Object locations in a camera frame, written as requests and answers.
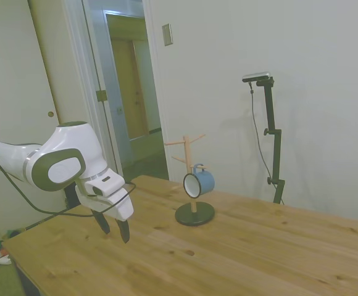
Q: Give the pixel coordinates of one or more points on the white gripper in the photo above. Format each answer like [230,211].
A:
[122,206]

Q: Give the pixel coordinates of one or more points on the blue enamel mug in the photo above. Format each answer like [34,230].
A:
[205,183]

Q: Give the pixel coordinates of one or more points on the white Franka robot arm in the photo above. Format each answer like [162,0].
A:
[64,145]

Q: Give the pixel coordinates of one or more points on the wooden mug tree black base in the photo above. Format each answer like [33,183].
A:
[194,216]

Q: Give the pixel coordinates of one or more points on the small white object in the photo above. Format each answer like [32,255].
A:
[3,260]

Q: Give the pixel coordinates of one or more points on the round door knob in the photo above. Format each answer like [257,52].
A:
[51,114]

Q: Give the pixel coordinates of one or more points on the brass door hinge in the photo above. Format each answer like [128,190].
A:
[101,96]

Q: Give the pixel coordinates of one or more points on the wooden hallway door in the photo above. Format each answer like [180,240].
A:
[139,92]

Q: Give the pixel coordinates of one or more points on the white door with knob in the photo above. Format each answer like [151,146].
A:
[52,61]

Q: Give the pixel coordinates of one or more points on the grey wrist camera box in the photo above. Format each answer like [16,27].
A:
[105,186]

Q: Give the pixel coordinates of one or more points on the black camera stand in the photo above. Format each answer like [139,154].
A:
[270,108]

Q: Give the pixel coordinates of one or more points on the metal wall switch plate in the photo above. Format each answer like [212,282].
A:
[167,34]

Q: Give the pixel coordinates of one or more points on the grey camera on stand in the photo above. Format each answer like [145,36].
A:
[257,76]

